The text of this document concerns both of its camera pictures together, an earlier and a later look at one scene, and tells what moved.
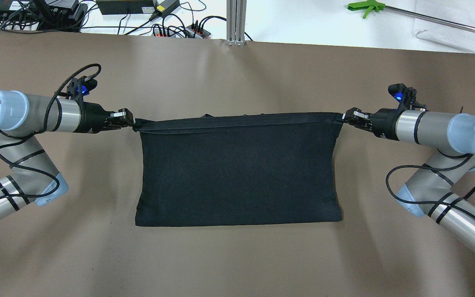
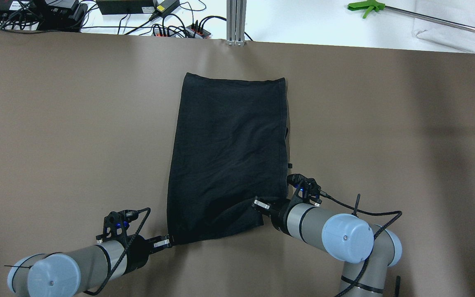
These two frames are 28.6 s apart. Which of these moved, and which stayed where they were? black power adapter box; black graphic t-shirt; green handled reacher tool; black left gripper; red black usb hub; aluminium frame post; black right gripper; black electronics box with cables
Moved: black left gripper; black graphic t-shirt; black right gripper
Stayed: black electronics box with cables; black power adapter box; green handled reacher tool; red black usb hub; aluminium frame post
